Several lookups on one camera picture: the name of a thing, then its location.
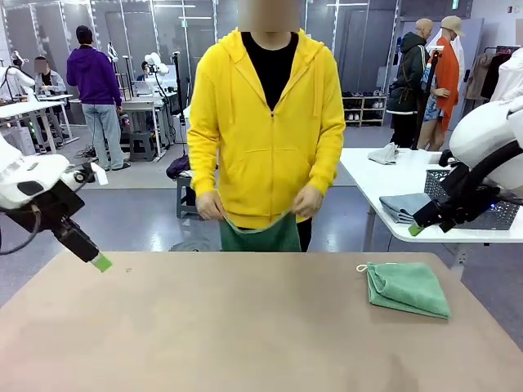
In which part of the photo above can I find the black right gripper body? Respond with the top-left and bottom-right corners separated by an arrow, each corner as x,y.
443,167 -> 503,217

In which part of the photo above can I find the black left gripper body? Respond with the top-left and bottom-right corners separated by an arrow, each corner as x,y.
10,180 -> 89,252

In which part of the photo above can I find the blue-grey towel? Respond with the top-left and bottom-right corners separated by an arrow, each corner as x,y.
378,192 -> 434,225

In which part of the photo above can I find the green terry towel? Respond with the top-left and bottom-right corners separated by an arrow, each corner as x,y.
355,261 -> 452,320
219,210 -> 302,253

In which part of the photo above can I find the person's left forearm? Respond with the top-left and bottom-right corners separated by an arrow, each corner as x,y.
308,130 -> 347,196

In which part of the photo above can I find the person's right forearm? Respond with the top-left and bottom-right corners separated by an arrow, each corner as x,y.
186,130 -> 218,197

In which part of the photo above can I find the black mesh basket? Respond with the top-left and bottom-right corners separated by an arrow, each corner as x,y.
423,169 -> 521,232

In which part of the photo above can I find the person's left hand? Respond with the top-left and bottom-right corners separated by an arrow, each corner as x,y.
293,185 -> 324,218

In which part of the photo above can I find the person's right hand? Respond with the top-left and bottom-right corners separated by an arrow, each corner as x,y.
196,189 -> 226,221

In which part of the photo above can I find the white side table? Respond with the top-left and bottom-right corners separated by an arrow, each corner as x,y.
338,146 -> 523,283

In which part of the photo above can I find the light grey towel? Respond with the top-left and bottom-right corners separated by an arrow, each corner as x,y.
367,142 -> 400,166

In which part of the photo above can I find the long white desk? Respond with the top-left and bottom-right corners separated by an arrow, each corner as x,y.
0,100 -> 81,156

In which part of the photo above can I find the dark folding step stool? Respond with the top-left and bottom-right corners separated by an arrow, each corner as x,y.
128,130 -> 159,163

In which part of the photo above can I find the grey plastic stool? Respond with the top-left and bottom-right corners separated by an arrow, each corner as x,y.
176,175 -> 198,220

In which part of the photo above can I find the clothes rack with coats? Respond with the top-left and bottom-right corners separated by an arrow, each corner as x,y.
465,45 -> 512,103

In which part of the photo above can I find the seated person in grey jacket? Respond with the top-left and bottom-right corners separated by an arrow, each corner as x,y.
33,56 -> 69,142

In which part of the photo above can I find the mannequin in orange shirt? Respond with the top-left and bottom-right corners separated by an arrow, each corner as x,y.
416,15 -> 467,152

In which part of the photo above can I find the white shoe rack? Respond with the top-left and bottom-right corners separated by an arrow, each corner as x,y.
341,91 -> 388,127

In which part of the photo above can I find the mannequin in white top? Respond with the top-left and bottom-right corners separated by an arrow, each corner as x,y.
489,47 -> 523,103

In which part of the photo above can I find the grey robot workbench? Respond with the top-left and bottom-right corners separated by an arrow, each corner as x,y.
120,96 -> 172,161

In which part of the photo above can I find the person in purple hoodie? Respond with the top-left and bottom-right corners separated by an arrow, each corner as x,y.
65,24 -> 132,172

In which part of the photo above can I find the bald mannequin in dark jacket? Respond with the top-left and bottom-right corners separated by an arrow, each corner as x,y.
386,18 -> 434,150

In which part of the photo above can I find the person in yellow hoodie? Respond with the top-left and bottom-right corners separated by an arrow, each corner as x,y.
186,0 -> 347,253

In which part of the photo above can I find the thin left gripper cable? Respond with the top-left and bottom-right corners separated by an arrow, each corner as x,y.
0,203 -> 42,256

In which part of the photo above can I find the thick black right arm hose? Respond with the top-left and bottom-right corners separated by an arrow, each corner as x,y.
443,140 -> 523,213

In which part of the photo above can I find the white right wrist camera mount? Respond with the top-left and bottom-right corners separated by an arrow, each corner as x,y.
439,149 -> 463,168

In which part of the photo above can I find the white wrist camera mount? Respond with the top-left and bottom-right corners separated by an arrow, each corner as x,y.
439,149 -> 463,168
72,161 -> 110,187

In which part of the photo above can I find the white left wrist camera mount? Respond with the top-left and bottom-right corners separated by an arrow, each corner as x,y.
72,161 -> 110,187

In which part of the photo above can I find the black camera tripod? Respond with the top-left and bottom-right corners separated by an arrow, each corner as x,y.
171,51 -> 187,144

